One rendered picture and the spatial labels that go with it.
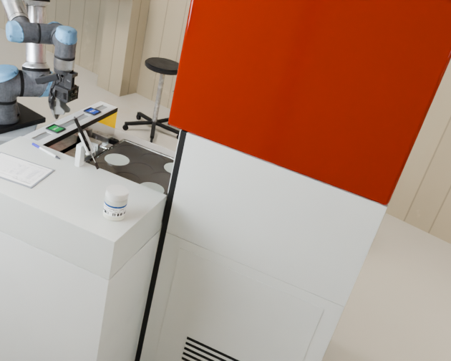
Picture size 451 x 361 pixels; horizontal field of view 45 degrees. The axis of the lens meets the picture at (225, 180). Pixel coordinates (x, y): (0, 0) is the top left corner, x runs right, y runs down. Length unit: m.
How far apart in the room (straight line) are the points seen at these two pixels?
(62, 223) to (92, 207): 0.12
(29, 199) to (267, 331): 0.95
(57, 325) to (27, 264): 0.24
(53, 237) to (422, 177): 3.12
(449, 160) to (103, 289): 3.03
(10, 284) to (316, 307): 1.05
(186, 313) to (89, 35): 4.10
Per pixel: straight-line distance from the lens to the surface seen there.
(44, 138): 2.19
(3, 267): 1.99
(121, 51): 5.21
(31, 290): 1.96
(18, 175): 1.92
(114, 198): 1.68
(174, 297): 2.12
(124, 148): 2.32
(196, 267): 1.99
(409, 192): 4.38
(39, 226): 1.79
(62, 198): 1.82
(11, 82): 2.49
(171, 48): 5.12
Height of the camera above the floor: 1.94
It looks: 28 degrees down
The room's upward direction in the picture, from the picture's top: 14 degrees clockwise
